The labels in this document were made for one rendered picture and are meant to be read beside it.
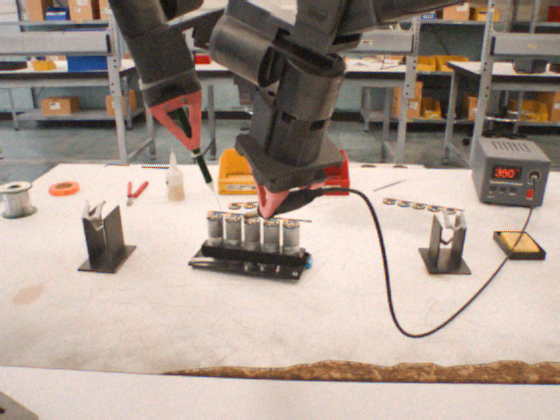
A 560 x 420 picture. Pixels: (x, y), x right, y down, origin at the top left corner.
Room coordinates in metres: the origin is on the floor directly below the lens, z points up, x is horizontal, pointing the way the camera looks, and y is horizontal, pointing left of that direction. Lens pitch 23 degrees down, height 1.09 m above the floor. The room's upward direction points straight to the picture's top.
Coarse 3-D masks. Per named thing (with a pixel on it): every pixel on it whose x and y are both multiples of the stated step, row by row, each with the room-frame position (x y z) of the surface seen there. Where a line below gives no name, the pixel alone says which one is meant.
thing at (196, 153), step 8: (176, 112) 0.61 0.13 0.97; (184, 112) 0.62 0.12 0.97; (184, 120) 0.61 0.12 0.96; (184, 128) 0.61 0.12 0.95; (192, 152) 0.62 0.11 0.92; (200, 152) 0.62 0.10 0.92; (200, 160) 0.62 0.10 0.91; (200, 168) 0.62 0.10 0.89; (208, 168) 0.62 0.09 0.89; (208, 176) 0.62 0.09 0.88
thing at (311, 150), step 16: (272, 128) 0.48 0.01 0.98; (288, 128) 0.46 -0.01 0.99; (304, 128) 0.46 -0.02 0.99; (320, 128) 0.46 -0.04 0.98; (240, 144) 0.49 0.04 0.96; (256, 144) 0.49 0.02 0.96; (272, 144) 0.48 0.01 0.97; (288, 144) 0.46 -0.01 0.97; (304, 144) 0.46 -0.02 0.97; (320, 144) 0.48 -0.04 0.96; (256, 160) 0.47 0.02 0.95; (272, 160) 0.47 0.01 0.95; (288, 160) 0.47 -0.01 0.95; (304, 160) 0.47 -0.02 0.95; (320, 160) 0.49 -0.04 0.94; (336, 160) 0.50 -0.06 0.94; (256, 176) 0.46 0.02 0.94; (272, 176) 0.45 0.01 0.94
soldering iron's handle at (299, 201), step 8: (296, 192) 0.48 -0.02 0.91; (304, 192) 0.47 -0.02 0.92; (312, 192) 0.46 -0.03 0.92; (288, 200) 0.49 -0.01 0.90; (296, 200) 0.48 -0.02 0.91; (304, 200) 0.47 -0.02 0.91; (312, 200) 0.47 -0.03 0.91; (280, 208) 0.50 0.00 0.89; (288, 208) 0.49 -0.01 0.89; (296, 208) 0.48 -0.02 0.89; (272, 216) 0.54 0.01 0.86
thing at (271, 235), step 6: (270, 222) 0.63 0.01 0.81; (264, 228) 0.62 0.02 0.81; (270, 228) 0.62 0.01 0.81; (276, 228) 0.62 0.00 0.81; (264, 234) 0.62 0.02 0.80; (270, 234) 0.62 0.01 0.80; (276, 234) 0.62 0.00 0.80; (264, 240) 0.62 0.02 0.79; (270, 240) 0.62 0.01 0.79; (276, 240) 0.62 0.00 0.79; (264, 246) 0.62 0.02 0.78; (270, 246) 0.62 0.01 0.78; (276, 246) 0.62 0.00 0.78; (270, 252) 0.62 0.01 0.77; (276, 252) 0.62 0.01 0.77
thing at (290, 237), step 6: (282, 228) 0.62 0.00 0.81; (282, 234) 0.62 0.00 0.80; (288, 234) 0.61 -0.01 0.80; (294, 234) 0.61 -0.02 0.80; (282, 240) 0.62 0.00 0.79; (288, 240) 0.61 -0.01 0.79; (294, 240) 0.61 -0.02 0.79; (282, 246) 0.62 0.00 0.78; (288, 246) 0.61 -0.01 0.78; (294, 246) 0.61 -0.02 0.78; (282, 252) 0.62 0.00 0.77; (288, 252) 0.61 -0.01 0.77; (294, 252) 0.61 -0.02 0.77
